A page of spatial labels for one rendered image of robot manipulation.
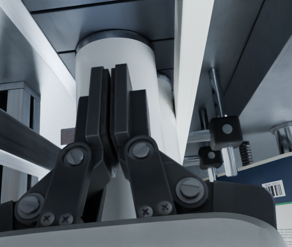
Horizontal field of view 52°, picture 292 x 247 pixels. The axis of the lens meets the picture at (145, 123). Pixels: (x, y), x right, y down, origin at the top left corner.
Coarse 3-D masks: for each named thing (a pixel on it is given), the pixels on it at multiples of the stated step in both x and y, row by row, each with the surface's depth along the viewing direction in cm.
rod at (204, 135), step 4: (188, 132) 31; (192, 132) 31; (196, 132) 31; (200, 132) 31; (204, 132) 31; (208, 132) 31; (188, 136) 31; (192, 136) 31; (196, 136) 31; (200, 136) 31; (204, 136) 31; (208, 136) 31; (188, 140) 31; (192, 140) 31; (196, 140) 31; (200, 140) 31; (204, 140) 31; (208, 140) 31
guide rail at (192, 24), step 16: (176, 0) 12; (192, 0) 10; (208, 0) 11; (176, 16) 13; (192, 16) 11; (208, 16) 11; (176, 32) 14; (192, 32) 12; (176, 48) 15; (192, 48) 13; (176, 64) 16; (192, 64) 15; (176, 80) 18; (192, 80) 16; (176, 96) 19; (192, 96) 19; (176, 112) 22
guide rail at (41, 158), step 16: (0, 112) 10; (0, 128) 9; (16, 128) 10; (0, 144) 9; (16, 144) 10; (32, 144) 12; (48, 144) 13; (0, 160) 11; (16, 160) 11; (32, 160) 11; (48, 160) 13
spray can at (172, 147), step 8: (160, 80) 22; (168, 80) 23; (160, 88) 22; (168, 88) 23; (160, 96) 22; (168, 96) 22; (160, 104) 21; (168, 104) 22; (168, 112) 22; (168, 120) 21; (168, 128) 21; (176, 128) 23; (168, 136) 21; (176, 136) 22; (168, 144) 21; (176, 144) 22; (168, 152) 20; (176, 152) 21; (176, 160) 21
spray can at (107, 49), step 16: (112, 32) 17; (128, 32) 17; (80, 48) 18; (96, 48) 17; (112, 48) 17; (128, 48) 17; (144, 48) 18; (80, 64) 17; (96, 64) 17; (112, 64) 16; (128, 64) 17; (144, 64) 17; (80, 80) 17; (144, 80) 17; (80, 96) 17; (160, 112) 18; (160, 128) 17; (160, 144) 16; (112, 192) 14; (128, 192) 14; (112, 208) 14; (128, 208) 14
